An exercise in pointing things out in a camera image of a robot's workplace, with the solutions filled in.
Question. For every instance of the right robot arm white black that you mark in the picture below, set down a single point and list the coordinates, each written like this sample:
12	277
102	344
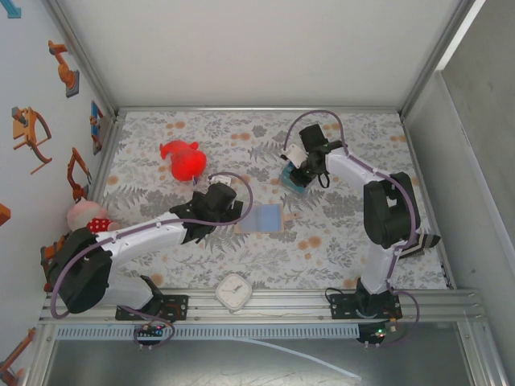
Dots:
350	165

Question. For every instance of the teal green card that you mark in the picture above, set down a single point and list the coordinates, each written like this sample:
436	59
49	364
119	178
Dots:
285	177

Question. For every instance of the light blue card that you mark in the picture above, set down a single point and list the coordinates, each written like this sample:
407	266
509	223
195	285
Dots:
269	217

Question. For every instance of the teal black small box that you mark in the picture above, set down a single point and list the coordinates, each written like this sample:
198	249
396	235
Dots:
286	183

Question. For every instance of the red plush toy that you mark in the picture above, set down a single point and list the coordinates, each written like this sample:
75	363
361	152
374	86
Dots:
187	163

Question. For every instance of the floral printed table cloth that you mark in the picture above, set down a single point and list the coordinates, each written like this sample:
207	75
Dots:
281	261

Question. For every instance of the white square clock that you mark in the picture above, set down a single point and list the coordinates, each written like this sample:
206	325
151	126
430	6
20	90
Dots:
234	292

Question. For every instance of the pink plush toy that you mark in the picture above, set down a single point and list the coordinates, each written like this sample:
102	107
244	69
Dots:
84	213

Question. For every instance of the striped sock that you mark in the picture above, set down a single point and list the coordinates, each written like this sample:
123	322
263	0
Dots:
426	241

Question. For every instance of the aluminium frame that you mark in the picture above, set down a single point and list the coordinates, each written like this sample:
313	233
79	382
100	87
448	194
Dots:
257	108

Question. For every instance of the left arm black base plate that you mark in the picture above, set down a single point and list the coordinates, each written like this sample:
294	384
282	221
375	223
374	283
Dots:
177	307

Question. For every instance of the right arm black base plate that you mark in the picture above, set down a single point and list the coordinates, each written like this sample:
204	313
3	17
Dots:
342	307

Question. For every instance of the teal wall sticker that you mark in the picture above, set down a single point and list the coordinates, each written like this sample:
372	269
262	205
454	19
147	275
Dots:
14	12

